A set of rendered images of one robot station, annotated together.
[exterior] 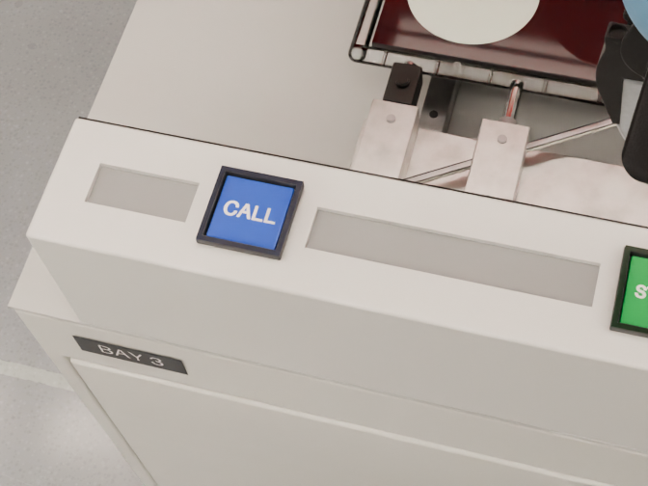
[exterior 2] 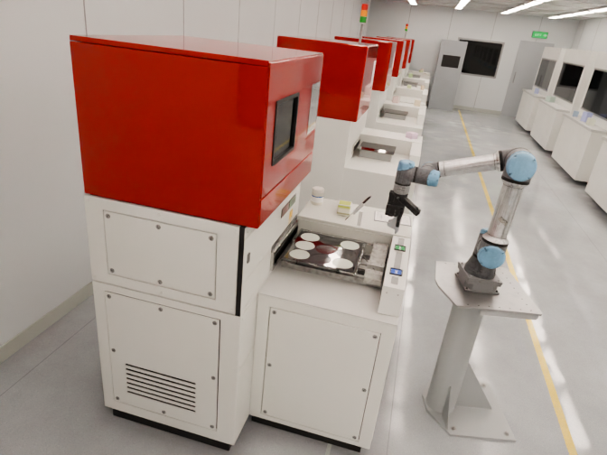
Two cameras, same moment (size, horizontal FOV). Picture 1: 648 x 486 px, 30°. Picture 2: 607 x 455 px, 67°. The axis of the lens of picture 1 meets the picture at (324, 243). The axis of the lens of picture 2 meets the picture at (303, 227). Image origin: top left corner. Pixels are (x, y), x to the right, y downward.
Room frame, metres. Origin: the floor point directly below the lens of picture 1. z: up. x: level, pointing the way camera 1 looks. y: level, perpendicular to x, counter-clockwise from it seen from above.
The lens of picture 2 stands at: (1.19, 1.73, 1.94)
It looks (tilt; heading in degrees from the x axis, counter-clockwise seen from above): 24 degrees down; 258
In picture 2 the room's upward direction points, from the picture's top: 6 degrees clockwise
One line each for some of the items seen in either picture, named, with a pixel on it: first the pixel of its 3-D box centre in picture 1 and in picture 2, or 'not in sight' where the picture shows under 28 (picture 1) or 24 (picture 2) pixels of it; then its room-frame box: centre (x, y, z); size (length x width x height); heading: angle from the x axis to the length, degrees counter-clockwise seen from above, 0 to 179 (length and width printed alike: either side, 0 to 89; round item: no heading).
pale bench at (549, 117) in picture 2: not in sight; (576, 102); (-6.14, -7.00, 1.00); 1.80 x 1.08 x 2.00; 66
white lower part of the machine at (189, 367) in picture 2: not in sight; (205, 323); (1.23, -0.34, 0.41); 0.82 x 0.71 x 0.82; 66
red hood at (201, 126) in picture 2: not in sight; (214, 117); (1.20, -0.33, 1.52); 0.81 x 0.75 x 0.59; 66
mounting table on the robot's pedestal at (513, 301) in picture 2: not in sight; (476, 295); (-0.14, -0.08, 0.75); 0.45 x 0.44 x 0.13; 169
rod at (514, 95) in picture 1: (511, 108); not in sight; (0.47, -0.15, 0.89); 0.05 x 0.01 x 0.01; 156
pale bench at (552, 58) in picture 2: not in sight; (552, 90); (-7.04, -9.01, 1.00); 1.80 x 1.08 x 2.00; 66
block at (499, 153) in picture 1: (494, 178); (375, 266); (0.42, -0.12, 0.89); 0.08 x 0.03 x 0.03; 156
